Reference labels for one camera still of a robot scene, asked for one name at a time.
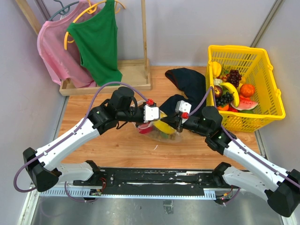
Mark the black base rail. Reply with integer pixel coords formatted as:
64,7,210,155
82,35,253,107
73,167,231,198

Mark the wooden clothes rack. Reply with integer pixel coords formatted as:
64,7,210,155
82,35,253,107
16,0,152,96

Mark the orange fruit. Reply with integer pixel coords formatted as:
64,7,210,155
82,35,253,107
240,84,255,98

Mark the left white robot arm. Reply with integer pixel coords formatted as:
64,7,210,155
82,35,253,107
23,87,160,192

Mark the green lime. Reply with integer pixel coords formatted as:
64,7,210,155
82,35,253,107
240,110,254,114

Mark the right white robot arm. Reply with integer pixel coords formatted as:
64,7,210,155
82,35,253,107
162,106,300,218

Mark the grey clothes hanger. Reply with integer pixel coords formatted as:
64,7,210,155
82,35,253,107
48,0,79,21

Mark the dark navy cloth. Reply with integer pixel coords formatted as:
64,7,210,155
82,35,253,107
159,67,206,116

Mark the green tank top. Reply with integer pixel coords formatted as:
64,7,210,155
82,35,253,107
64,0,122,86

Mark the black grape bunch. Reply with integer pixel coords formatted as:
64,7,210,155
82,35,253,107
216,91,234,107

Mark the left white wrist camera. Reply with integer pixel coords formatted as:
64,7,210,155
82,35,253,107
143,105,160,123

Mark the yellow plastic basket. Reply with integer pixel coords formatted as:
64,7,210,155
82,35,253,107
205,45,285,132

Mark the pink shirt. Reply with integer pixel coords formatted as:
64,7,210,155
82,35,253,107
37,0,96,88

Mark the brown longan fruit bunch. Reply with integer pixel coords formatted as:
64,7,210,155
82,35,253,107
154,131,180,142

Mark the yellow clothes hanger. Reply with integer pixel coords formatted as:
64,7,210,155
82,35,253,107
64,0,126,51

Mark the watermelon slice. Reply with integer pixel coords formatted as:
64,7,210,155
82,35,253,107
231,98,258,111

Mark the dark purple grape bunch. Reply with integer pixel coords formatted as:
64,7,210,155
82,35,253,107
227,69,242,88

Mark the yellow banana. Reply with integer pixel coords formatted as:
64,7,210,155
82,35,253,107
220,82,240,107
153,112,176,135

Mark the clear zip top bag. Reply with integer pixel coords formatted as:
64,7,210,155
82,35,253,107
133,100,185,144

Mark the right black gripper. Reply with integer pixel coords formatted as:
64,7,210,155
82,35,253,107
161,112,211,135

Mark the red apple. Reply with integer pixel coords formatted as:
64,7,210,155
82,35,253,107
137,122,152,129

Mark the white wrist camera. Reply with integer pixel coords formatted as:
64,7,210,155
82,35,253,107
143,105,160,123
175,100,192,114

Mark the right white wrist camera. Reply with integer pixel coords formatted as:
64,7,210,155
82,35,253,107
175,100,192,114

